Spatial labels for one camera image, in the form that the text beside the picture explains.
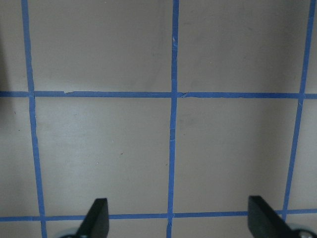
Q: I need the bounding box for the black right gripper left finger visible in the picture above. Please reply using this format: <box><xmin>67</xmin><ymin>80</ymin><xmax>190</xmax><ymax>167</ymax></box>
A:
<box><xmin>75</xmin><ymin>198</ymin><xmax>109</xmax><ymax>238</ymax></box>

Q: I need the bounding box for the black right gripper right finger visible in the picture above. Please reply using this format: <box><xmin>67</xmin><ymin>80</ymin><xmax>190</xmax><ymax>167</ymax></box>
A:
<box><xmin>247</xmin><ymin>196</ymin><xmax>294</xmax><ymax>238</ymax></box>

